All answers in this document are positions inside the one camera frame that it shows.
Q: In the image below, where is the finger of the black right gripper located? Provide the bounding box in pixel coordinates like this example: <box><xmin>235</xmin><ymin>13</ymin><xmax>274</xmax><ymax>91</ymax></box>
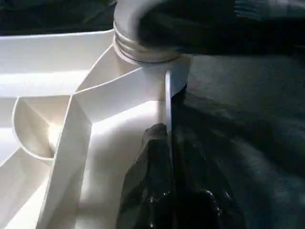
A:
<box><xmin>137</xmin><ymin>0</ymin><xmax>305</xmax><ymax>56</ymax></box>

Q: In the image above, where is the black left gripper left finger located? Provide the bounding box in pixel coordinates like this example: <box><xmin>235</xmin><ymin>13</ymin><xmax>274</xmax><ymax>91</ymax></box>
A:
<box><xmin>116</xmin><ymin>123</ymin><xmax>173</xmax><ymax>229</ymax></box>

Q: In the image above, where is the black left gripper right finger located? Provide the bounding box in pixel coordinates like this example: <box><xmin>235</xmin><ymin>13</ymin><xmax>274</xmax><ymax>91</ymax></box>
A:
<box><xmin>171</xmin><ymin>126</ymin><xmax>246</xmax><ymax>229</ymax></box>

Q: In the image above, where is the white plastic table leg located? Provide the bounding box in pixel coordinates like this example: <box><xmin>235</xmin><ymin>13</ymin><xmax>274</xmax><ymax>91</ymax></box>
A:
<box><xmin>113</xmin><ymin>0</ymin><xmax>184</xmax><ymax>64</ymax></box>

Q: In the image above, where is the white plastic table top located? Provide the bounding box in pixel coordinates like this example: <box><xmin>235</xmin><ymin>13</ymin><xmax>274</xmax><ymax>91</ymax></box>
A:
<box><xmin>0</xmin><ymin>29</ymin><xmax>191</xmax><ymax>229</ymax></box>

